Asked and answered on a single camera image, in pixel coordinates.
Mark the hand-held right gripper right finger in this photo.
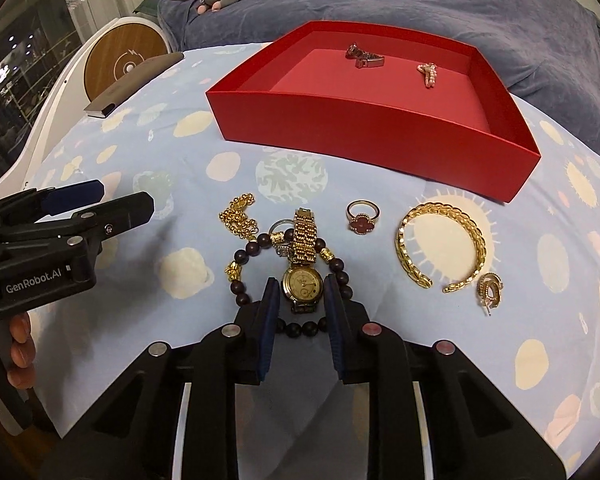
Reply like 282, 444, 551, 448
324, 273, 565, 480

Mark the red shallow box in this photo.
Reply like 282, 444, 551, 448
205, 21, 542, 205

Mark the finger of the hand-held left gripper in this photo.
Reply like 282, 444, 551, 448
0, 180, 106, 221
0, 191, 155, 261

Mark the gold hoop earring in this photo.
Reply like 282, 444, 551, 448
475, 272, 505, 317

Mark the gold wrist watch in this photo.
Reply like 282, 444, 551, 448
280, 208, 326, 316

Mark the silver ring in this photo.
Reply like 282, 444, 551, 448
268, 218, 297, 258

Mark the gold ring with red clover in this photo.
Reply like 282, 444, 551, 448
346, 200, 381, 236

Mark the grey flat case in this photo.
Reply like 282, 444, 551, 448
83, 52, 185, 120

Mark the silver and brown hair clip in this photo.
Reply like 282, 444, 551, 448
346, 42, 385, 69

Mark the pink pearl brooch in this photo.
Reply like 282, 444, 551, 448
416, 62, 438, 90

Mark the white stand with wooden disc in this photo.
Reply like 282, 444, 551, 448
0, 16, 171, 201

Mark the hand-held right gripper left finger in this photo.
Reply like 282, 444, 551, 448
37, 276, 283, 480

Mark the gold chain bracelet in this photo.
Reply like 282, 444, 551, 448
217, 191, 260, 241

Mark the blue sofa cover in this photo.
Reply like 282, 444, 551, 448
157, 0, 600, 156

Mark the person's left hand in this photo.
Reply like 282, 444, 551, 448
7, 314, 37, 392

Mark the dark bead bracelet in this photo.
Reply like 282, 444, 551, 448
225, 232, 354, 338

